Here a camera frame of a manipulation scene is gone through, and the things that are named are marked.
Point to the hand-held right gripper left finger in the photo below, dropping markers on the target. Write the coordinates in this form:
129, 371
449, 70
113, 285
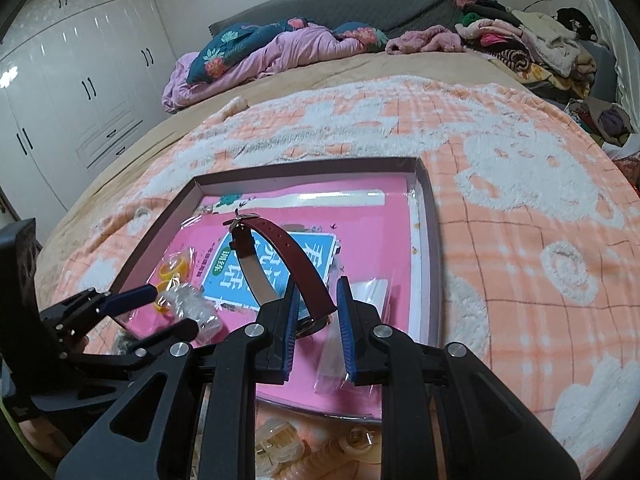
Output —
290, 332

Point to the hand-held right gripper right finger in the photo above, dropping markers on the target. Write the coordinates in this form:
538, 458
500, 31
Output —
345, 332

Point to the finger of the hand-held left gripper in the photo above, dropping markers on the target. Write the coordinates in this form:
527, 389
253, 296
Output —
160, 334
130, 299

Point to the yellow rings plastic bag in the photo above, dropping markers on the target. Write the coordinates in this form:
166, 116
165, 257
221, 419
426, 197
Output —
172, 267

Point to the shallow cardboard box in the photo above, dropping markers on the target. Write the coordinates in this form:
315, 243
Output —
431, 260

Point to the peach spiral hair clip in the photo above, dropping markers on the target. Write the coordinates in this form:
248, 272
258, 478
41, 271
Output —
320, 460

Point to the clear beads plastic bag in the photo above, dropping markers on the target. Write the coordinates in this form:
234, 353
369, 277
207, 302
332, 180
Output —
195, 310

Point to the small clear zip bag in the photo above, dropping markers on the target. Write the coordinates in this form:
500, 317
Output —
371, 291

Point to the cream claw hair clip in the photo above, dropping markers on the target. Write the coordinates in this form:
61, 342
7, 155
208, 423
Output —
275, 440

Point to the peach checked fleece blanket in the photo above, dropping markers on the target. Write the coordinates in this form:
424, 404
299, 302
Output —
500, 260

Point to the white wardrobe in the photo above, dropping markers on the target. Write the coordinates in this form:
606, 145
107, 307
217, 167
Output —
75, 85

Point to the tan bed sheet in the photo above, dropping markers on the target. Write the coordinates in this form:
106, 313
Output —
350, 70

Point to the pink floral quilt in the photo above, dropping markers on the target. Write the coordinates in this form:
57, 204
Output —
280, 50

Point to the pink fluffy garment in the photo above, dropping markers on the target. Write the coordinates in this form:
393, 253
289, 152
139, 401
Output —
425, 40

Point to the grey padded headboard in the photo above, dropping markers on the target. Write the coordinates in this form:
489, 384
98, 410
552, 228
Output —
375, 0

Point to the dark clothes bundle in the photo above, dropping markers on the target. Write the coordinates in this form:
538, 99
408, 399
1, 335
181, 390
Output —
607, 122

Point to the pile of mixed clothes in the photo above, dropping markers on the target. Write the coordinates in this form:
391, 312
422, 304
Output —
525, 40

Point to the grey storage box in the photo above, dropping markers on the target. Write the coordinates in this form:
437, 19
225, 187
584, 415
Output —
602, 60

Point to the white curtain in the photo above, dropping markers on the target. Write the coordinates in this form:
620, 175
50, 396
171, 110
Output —
620, 35

